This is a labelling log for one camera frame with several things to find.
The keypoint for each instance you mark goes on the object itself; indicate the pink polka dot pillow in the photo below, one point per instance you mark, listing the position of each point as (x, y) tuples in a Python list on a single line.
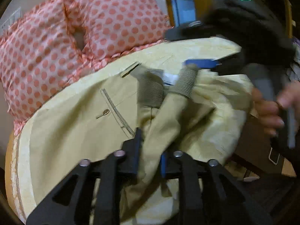
[(112, 27), (40, 57)]

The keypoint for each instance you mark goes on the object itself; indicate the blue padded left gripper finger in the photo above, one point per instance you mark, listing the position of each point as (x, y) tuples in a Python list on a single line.
[(91, 188), (208, 193)]

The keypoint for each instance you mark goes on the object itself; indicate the pink polka dot pillow right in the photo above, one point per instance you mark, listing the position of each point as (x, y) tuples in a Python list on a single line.
[(112, 27)]

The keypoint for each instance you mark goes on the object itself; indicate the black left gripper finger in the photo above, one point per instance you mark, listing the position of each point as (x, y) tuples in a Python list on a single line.
[(190, 30)]

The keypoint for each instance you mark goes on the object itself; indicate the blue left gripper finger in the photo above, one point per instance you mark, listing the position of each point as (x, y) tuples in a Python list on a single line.
[(203, 63)]

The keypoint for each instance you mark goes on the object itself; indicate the khaki beige pants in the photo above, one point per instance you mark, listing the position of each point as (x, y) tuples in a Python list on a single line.
[(165, 117)]

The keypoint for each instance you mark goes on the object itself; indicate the wooden framed window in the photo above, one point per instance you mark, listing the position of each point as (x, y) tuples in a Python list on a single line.
[(181, 11)]

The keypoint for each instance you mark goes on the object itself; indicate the person's hand on handle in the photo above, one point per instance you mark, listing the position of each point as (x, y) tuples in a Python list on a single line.
[(268, 111)]

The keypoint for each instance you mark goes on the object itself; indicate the pink polka dot pillow left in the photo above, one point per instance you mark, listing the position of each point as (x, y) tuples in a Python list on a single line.
[(40, 57)]

